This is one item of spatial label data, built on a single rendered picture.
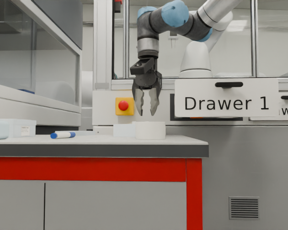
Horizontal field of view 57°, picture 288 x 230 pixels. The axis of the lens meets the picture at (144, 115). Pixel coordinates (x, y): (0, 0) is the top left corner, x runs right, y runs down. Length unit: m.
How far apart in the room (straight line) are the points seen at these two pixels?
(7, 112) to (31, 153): 0.66
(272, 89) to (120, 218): 0.55
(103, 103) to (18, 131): 0.42
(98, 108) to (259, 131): 0.66
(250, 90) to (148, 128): 0.35
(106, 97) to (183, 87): 0.44
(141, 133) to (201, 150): 0.16
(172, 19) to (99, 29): 0.44
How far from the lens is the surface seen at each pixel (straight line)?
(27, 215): 0.59
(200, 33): 0.96
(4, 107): 1.19
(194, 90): 0.78
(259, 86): 0.82
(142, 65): 0.82
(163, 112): 1.10
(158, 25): 0.89
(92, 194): 0.54
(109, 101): 1.12
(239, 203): 1.17
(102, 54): 1.16
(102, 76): 1.14
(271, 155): 1.19
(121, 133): 0.80
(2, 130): 0.69
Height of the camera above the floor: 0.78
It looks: 3 degrees up
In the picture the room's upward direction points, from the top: straight up
